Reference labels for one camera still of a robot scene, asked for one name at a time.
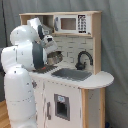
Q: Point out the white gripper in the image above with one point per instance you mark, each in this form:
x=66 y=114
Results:
x=49 y=44

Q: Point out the silver toy pot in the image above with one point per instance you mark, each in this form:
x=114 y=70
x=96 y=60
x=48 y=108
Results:
x=54 y=58

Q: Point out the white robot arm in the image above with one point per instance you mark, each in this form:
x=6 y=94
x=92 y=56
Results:
x=29 y=50

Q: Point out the wooden toy kitchen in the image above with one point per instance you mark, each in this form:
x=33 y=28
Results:
x=93 y=88

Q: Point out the grey toy range hood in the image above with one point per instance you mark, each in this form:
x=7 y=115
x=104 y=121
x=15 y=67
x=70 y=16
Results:
x=46 y=30

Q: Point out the black toy stovetop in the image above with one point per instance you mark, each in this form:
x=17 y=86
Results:
x=45 y=69

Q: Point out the toy microwave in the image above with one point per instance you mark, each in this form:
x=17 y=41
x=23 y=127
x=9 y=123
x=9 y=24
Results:
x=72 y=24

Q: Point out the black toy faucet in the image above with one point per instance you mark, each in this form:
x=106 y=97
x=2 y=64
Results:
x=81 y=64

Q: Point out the grey toy sink basin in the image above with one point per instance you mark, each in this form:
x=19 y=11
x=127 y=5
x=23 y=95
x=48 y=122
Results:
x=72 y=74

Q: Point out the toy dishwasher door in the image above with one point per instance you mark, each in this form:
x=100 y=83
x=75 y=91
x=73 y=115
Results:
x=59 y=106

